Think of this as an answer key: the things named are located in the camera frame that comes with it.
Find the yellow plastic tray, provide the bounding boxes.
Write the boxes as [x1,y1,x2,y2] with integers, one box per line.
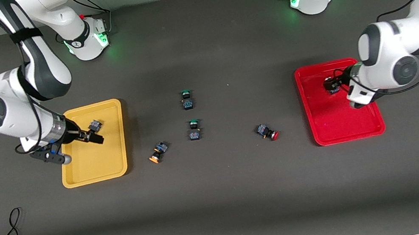
[49,98,135,190]

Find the red plastic tray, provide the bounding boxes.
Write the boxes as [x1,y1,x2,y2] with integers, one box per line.
[293,53,388,149]

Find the green push button switch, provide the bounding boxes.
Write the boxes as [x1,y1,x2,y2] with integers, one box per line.
[186,118,203,142]
[180,88,197,111]

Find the black right arm base cables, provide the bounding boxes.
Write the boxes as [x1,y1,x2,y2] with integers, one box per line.
[49,0,116,46]

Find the yellow push button switch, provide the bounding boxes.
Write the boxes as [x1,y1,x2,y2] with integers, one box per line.
[146,141,172,165]
[88,118,104,134]

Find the red push button switch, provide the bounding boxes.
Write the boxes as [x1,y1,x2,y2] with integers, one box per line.
[322,75,342,96]
[254,121,281,144]

